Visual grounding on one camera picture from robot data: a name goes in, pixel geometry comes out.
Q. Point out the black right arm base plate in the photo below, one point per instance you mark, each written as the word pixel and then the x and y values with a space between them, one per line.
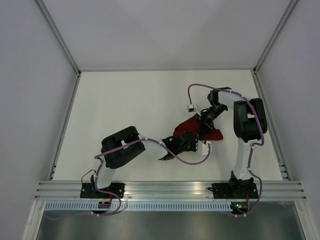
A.
pixel 226 191

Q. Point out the aluminium front rail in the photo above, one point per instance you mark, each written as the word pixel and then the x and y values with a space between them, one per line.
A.
pixel 274 190

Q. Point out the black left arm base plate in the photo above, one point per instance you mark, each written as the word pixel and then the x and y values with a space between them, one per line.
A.
pixel 88 191

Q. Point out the left aluminium frame post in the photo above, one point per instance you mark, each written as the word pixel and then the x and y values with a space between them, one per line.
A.
pixel 40 4

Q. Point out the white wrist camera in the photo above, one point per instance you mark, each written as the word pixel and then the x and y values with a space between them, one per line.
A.
pixel 193 108
pixel 204 147

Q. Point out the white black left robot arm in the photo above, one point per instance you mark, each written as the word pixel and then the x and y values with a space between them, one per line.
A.
pixel 122 147

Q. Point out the right aluminium side rail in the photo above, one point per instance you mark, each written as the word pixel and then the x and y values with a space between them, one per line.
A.
pixel 271 128

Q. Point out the left aluminium side rail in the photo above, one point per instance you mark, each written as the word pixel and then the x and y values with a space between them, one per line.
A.
pixel 65 120

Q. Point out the white slotted cable duct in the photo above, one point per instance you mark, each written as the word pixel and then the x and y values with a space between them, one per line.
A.
pixel 171 206

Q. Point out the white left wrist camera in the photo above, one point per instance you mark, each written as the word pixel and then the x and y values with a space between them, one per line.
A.
pixel 204 147

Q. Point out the right aluminium frame post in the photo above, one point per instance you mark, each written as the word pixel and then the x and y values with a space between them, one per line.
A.
pixel 275 34

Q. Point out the aluminium side rail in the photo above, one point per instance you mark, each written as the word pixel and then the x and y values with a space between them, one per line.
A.
pixel 65 120
pixel 271 128

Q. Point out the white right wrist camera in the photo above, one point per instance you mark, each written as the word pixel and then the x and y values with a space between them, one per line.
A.
pixel 193 108

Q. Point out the aluminium frame post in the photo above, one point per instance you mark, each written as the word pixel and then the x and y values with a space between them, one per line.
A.
pixel 40 4
pixel 275 34

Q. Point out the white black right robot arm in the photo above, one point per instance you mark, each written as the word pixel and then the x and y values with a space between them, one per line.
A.
pixel 249 126

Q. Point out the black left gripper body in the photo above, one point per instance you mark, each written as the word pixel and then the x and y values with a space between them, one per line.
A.
pixel 192 147

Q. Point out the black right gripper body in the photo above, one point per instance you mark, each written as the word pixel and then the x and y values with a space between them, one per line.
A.
pixel 207 118

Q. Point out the dark red cloth napkin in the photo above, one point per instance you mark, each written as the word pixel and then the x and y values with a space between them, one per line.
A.
pixel 192 126

